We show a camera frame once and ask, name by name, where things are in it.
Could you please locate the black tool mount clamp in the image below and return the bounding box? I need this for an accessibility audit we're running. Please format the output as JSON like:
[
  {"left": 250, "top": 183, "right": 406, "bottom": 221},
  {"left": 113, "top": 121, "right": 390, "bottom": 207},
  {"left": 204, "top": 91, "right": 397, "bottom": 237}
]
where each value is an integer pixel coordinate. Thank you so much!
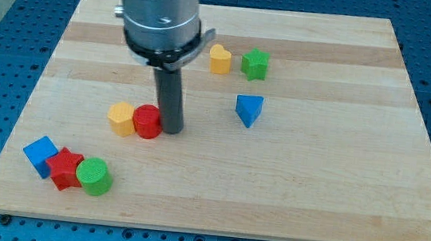
[{"left": 123, "top": 28, "right": 216, "bottom": 72}]

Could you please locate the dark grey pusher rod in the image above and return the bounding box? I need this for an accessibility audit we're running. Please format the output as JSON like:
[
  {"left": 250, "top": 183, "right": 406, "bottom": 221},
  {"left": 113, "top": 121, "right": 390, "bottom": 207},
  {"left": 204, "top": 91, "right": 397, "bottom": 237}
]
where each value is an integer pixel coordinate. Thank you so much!
[{"left": 153, "top": 68, "right": 184, "bottom": 135}]

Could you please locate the red cylinder block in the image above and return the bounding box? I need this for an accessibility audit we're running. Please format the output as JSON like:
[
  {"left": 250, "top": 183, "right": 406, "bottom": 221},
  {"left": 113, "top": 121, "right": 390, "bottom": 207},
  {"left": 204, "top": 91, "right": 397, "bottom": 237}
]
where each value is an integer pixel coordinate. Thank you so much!
[{"left": 132, "top": 104, "right": 163, "bottom": 140}]

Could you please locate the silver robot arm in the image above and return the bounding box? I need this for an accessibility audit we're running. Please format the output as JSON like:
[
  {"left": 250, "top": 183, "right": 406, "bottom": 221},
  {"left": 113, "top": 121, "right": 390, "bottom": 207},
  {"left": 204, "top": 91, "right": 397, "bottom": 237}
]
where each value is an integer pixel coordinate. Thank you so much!
[{"left": 115, "top": 0, "right": 215, "bottom": 135}]

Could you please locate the green star block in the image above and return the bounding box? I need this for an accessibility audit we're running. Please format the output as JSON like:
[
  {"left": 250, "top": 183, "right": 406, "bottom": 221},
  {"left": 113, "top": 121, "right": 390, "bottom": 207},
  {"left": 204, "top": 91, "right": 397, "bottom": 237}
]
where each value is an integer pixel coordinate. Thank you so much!
[{"left": 240, "top": 48, "right": 270, "bottom": 81}]

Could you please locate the red star block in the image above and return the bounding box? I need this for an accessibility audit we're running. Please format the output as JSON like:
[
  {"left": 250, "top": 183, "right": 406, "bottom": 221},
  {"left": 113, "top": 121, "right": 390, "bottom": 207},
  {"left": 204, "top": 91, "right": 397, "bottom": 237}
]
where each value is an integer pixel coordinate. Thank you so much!
[{"left": 46, "top": 147, "right": 84, "bottom": 191}]

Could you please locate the yellow heart block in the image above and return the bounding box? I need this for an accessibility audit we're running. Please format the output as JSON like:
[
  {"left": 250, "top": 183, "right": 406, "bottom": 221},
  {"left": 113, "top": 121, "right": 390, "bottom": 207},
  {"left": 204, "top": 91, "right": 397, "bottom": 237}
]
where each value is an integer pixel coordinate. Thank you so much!
[{"left": 209, "top": 44, "right": 232, "bottom": 75}]

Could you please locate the yellow hexagon block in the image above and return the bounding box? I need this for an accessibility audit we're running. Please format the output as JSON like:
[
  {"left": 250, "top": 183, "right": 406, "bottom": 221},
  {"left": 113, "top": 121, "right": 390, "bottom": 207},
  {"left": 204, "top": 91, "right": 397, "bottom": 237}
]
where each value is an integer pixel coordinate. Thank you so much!
[{"left": 107, "top": 102, "right": 136, "bottom": 137}]

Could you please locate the blue triangle block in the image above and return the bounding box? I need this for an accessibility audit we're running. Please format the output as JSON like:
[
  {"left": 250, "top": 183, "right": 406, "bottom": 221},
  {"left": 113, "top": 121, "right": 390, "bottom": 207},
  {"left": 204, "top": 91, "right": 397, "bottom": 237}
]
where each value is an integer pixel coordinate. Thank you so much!
[{"left": 235, "top": 94, "right": 264, "bottom": 128}]

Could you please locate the green cylinder block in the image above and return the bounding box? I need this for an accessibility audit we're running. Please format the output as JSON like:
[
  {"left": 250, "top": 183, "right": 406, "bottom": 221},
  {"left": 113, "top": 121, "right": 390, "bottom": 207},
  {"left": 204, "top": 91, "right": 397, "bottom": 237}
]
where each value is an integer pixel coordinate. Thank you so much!
[{"left": 76, "top": 157, "right": 113, "bottom": 196}]

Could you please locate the wooden board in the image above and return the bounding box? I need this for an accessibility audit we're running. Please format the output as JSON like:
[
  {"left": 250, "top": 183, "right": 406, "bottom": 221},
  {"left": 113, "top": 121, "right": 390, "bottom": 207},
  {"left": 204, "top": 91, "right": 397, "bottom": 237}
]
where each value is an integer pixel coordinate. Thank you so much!
[{"left": 0, "top": 0, "right": 431, "bottom": 241}]

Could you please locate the blue cube block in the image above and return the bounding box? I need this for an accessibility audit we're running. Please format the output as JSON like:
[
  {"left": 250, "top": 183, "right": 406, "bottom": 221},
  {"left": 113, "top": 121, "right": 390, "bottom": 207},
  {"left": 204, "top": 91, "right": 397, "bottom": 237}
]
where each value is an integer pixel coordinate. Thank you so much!
[{"left": 23, "top": 136, "right": 59, "bottom": 179}]

